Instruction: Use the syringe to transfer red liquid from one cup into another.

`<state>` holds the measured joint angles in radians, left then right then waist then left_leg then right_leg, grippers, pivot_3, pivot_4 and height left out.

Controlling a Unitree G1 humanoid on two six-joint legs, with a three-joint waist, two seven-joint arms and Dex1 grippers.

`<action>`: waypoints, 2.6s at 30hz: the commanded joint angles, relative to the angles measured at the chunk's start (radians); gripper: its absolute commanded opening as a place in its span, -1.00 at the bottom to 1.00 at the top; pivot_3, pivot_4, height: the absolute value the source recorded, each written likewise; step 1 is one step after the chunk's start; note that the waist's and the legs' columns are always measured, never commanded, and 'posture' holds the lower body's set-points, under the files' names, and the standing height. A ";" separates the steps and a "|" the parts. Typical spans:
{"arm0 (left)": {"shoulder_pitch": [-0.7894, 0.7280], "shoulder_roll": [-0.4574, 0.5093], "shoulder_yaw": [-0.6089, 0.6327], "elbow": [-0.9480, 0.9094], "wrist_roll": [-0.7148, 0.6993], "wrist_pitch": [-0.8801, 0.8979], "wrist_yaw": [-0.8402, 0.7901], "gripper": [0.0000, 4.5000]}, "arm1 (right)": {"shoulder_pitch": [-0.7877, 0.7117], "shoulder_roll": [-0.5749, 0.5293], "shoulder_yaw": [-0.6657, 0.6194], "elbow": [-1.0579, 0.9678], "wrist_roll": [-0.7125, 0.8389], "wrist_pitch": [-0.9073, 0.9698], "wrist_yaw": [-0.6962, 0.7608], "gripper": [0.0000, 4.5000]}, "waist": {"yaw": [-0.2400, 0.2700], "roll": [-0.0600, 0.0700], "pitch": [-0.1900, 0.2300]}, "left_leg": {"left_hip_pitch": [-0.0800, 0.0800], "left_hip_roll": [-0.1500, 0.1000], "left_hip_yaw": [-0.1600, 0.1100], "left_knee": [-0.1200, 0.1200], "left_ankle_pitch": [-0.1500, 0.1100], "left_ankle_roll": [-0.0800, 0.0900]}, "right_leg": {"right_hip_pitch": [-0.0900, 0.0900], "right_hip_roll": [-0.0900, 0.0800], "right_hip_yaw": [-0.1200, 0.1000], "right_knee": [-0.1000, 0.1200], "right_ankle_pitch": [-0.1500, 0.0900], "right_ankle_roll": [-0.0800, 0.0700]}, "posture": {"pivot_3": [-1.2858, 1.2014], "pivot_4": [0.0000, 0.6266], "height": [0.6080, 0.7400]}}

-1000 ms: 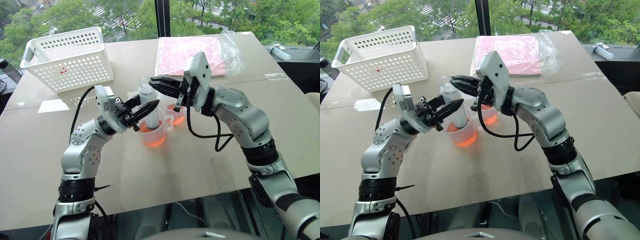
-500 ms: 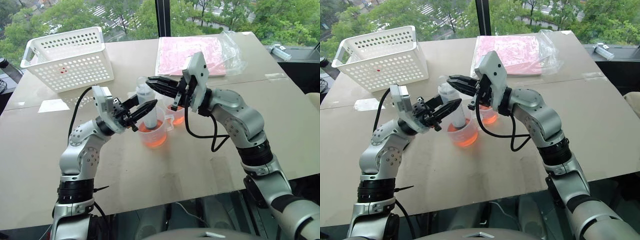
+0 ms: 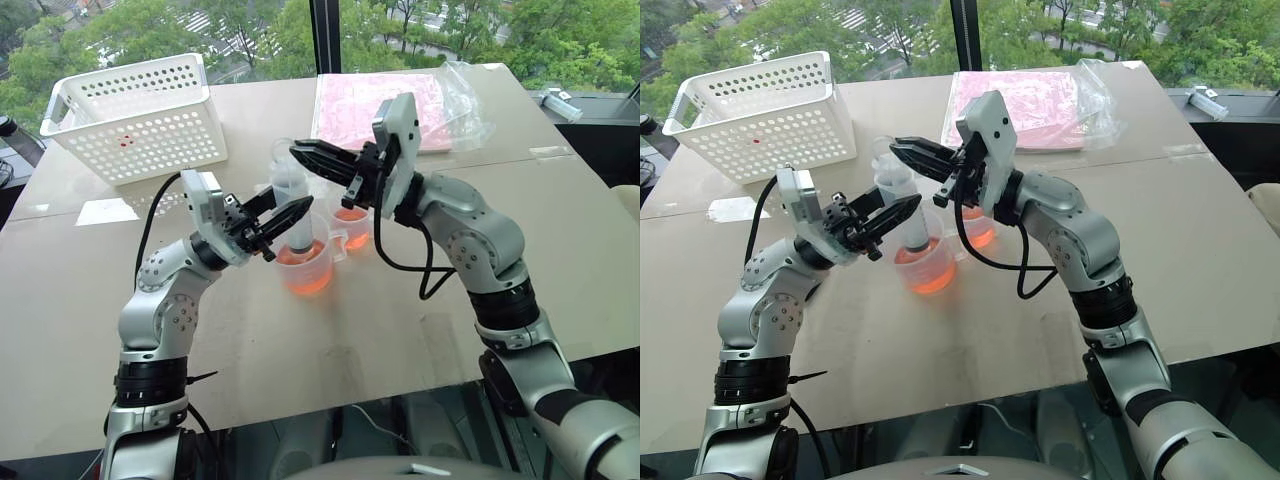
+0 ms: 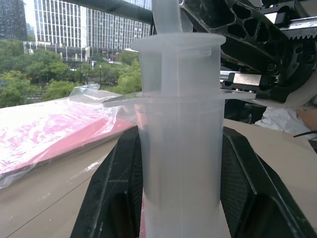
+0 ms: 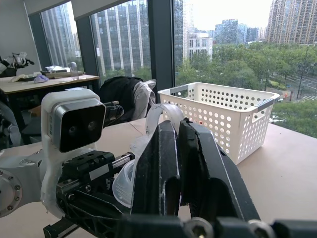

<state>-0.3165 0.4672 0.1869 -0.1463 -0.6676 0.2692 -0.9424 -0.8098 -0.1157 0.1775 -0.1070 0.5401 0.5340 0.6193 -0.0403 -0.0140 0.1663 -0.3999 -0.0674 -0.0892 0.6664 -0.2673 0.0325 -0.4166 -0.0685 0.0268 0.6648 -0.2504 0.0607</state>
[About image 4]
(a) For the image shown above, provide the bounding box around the white crumpled cloth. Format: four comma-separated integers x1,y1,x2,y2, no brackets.
254,106,312,134

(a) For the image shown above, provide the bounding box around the translucent plastic syringe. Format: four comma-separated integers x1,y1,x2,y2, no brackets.
103,0,258,238

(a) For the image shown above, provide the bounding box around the thin black cable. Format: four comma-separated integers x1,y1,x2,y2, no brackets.
293,130,317,139

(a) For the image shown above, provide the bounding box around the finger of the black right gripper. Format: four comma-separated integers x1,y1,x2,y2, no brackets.
178,0,304,78

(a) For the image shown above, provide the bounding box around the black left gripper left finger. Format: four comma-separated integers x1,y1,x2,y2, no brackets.
70,125,145,238

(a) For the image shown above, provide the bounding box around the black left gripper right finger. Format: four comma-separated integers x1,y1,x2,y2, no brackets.
219,125,317,238

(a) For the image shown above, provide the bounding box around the dark window frame beam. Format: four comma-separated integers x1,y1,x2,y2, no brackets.
63,0,154,25

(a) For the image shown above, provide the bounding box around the pink sheet in clear plastic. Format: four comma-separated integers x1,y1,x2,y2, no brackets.
0,83,140,189

